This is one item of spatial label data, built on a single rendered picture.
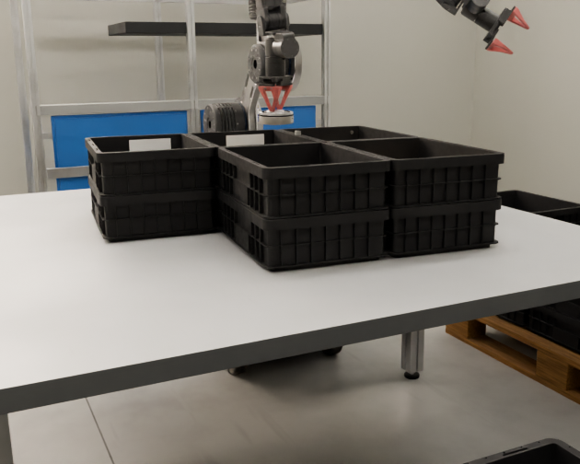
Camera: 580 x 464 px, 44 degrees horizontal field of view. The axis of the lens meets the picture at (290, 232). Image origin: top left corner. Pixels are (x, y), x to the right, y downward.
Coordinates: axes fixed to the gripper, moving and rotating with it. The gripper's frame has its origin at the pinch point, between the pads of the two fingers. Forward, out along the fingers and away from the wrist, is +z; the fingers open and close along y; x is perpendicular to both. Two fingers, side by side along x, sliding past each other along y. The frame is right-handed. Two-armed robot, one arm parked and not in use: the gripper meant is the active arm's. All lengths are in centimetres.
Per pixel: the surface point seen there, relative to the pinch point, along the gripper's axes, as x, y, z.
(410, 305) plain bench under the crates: -61, -65, 28
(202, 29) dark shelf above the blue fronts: 124, 155, -23
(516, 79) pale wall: -10, 377, 13
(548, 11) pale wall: -30, 362, -35
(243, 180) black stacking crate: -14.0, -44.3, 12.2
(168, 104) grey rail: 134, 135, 16
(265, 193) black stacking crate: -26, -56, 12
